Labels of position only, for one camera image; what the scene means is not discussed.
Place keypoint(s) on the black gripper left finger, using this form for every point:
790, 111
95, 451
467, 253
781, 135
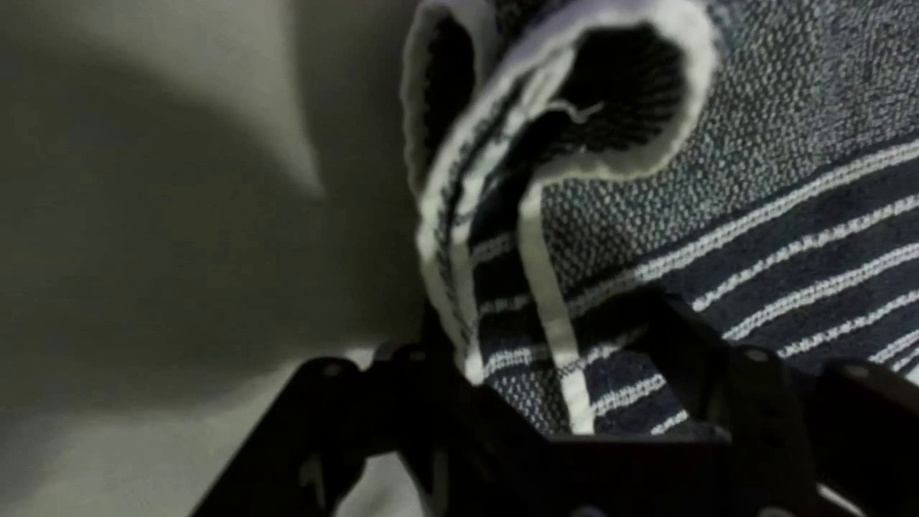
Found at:
325, 433

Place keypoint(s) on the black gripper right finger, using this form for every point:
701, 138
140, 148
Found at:
793, 421

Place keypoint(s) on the blue striped cloth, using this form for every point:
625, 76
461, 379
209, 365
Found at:
727, 190

